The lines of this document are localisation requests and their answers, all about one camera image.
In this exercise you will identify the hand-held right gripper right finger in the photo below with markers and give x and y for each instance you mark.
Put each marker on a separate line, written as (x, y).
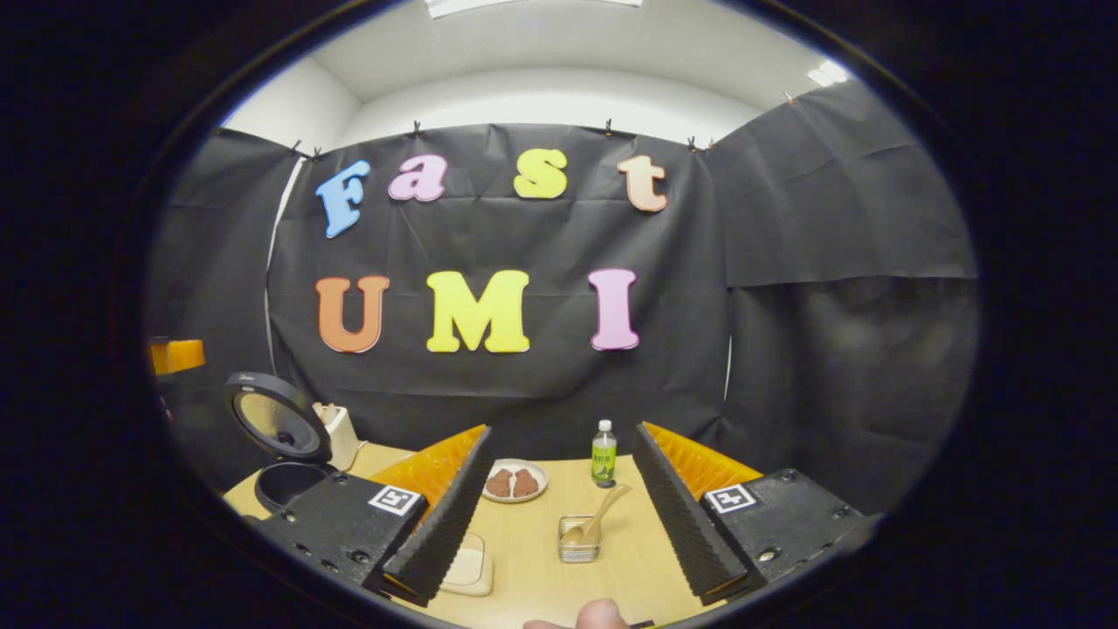
(681, 524)

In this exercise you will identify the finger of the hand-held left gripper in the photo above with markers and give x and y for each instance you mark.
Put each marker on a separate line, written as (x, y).
(179, 356)

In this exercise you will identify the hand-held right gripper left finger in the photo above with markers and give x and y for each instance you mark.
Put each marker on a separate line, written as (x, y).
(441, 524)

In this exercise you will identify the wooden spoon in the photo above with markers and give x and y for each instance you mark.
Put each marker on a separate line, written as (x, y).
(603, 515)

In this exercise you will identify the black and silver rice cooker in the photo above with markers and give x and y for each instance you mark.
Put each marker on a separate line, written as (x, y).
(275, 419)

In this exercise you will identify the brown meat piece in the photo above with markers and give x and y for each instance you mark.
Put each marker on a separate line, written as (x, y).
(526, 483)
(499, 483)

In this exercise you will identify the white oval plate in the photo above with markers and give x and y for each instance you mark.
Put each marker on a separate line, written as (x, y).
(514, 465)

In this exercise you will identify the green tea bottle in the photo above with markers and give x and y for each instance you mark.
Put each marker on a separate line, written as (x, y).
(603, 459)

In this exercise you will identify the white toaster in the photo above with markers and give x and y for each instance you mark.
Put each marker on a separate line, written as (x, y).
(343, 441)

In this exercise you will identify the toast slice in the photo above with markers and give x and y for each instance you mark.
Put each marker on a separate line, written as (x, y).
(325, 412)

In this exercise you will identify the black backdrop cloth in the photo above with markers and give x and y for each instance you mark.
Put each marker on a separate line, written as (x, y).
(786, 349)

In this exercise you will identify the ceiling light panel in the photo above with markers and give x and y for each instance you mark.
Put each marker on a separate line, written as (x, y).
(827, 72)
(524, 5)

